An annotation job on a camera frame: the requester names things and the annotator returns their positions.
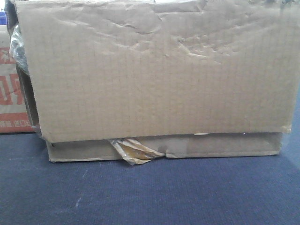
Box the blue plastic bin far left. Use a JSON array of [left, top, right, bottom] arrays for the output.
[[0, 11, 7, 25]]

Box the clear crumpled plastic wrap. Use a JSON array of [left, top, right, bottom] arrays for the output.
[[9, 24, 29, 75]]

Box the large brown cardboard box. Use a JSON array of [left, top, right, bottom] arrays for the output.
[[6, 0, 300, 165]]

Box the red printed cardboard box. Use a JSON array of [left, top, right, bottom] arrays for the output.
[[0, 25, 33, 133]]

